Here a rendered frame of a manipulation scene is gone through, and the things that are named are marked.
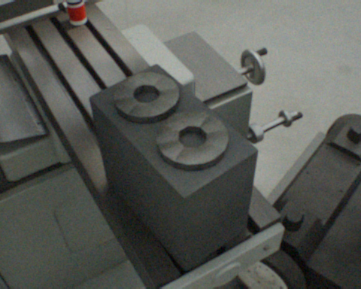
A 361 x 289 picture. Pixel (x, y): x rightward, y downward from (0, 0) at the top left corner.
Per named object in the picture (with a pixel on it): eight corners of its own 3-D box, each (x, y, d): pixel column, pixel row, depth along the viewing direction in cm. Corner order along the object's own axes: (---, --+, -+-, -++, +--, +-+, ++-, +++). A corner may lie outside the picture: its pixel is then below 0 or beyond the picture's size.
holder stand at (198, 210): (163, 144, 85) (157, 54, 71) (247, 229, 74) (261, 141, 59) (105, 178, 81) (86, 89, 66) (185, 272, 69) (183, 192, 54)
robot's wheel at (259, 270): (298, 303, 121) (313, 268, 106) (288, 318, 118) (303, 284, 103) (235, 262, 129) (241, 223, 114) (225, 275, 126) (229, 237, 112)
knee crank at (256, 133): (294, 111, 154) (297, 98, 150) (306, 123, 151) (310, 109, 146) (239, 137, 147) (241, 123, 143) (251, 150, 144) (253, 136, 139)
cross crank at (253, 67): (251, 67, 155) (254, 37, 147) (274, 87, 149) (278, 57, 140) (210, 83, 150) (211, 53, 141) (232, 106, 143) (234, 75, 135)
